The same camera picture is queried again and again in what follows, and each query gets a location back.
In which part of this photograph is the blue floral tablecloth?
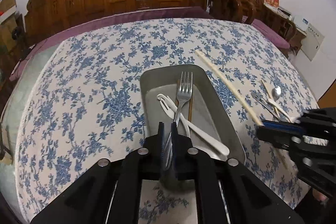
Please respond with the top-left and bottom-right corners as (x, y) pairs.
(15, 19), (317, 221)

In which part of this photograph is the white slotted plastic spoon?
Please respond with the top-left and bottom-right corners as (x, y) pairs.
(157, 94), (191, 138)

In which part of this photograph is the red gift box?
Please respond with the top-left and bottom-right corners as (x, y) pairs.
(264, 0), (280, 10)

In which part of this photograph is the person's right hand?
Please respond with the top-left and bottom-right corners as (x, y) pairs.
(313, 189), (328, 202)

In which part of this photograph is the large cardboard box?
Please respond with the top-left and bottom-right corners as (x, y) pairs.
(0, 15), (17, 53)

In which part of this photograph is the dark steel spork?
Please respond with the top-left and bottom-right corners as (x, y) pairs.
(251, 92), (281, 121)

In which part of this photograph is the purple sofa cushion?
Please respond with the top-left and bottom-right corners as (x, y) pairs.
(9, 6), (213, 81)

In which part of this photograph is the small steel spoon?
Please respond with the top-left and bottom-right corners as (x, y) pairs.
(272, 86), (281, 101)

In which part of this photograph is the wooden side table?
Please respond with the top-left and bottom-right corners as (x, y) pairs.
(262, 4), (308, 57)

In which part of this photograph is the brown cardboard sheet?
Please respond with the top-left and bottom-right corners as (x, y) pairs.
(318, 81), (336, 108)

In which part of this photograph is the purple armchair cushion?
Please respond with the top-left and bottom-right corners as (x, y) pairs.
(251, 19), (290, 49)

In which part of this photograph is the white plastic fork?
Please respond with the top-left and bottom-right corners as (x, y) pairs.
(167, 97), (231, 157)

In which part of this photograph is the steel fork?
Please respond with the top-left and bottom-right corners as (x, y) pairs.
(162, 72), (193, 171)

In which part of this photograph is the white wall panel cover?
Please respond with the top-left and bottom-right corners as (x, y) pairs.
(301, 23), (325, 61)

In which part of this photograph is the grey metal tray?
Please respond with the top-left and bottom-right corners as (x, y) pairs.
(140, 65), (246, 164)

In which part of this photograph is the light bamboo chopstick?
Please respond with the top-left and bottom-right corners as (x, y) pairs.
(195, 50), (263, 126)
(260, 79), (280, 118)

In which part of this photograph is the white ceramic soup spoon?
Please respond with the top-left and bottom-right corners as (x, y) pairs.
(267, 98), (298, 123)

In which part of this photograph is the dark wooden chopstick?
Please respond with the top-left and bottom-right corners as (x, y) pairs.
(188, 83), (193, 122)

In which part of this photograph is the cardboard box top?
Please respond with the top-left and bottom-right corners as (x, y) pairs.
(0, 0), (17, 15)

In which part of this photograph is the white router box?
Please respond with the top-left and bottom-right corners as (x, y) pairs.
(293, 15), (309, 32)

